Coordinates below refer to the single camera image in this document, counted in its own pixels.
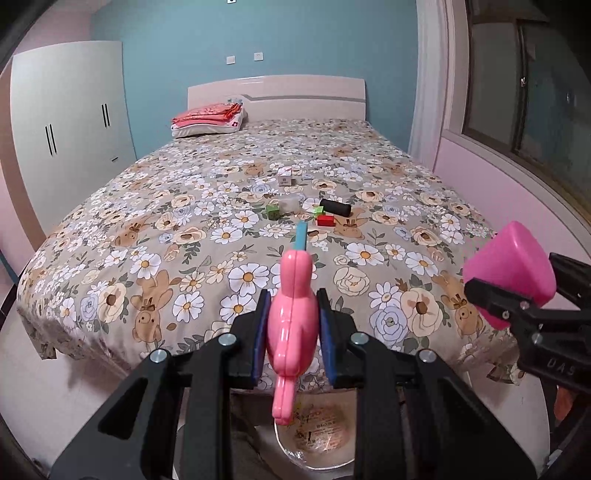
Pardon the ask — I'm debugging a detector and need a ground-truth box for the person's left leg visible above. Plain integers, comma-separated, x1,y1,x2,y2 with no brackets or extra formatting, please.
230,394,282,480

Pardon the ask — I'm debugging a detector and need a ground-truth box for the window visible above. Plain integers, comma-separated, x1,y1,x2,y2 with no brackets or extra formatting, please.
462,0,591,201

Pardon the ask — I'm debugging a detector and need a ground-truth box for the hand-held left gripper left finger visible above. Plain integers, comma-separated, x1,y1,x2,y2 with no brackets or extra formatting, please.
48,288,273,480

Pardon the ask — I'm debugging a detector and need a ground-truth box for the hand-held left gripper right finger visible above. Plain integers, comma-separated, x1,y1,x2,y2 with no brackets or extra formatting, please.
315,288,539,480

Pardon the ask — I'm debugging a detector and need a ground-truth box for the white trash bin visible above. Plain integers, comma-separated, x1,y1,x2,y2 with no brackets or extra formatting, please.
272,388,365,472

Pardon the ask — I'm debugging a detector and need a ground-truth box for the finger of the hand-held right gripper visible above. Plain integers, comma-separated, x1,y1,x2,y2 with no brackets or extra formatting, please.
549,253,591,305
464,278,591,356

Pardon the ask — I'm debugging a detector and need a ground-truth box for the floral bedspread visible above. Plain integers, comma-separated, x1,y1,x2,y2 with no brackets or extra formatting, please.
16,117,527,398

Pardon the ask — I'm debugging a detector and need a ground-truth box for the magenta plastic box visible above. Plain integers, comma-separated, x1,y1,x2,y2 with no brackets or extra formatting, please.
463,220,557,330

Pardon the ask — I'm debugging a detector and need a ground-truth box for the white wardrobe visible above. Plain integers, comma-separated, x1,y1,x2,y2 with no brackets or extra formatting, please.
10,41,137,250

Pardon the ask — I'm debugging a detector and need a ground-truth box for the pink plastic toy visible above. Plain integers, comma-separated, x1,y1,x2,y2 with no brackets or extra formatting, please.
267,220,321,423

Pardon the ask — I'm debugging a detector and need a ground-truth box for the folded red blanket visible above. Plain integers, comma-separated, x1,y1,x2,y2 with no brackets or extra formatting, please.
172,102,245,127

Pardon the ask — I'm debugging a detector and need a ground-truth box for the bed with white headboard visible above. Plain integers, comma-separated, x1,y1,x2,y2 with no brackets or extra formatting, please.
16,76,527,402

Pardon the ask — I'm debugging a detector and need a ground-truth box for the black cylinder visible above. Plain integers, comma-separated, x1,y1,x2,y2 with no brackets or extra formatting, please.
320,199,352,217

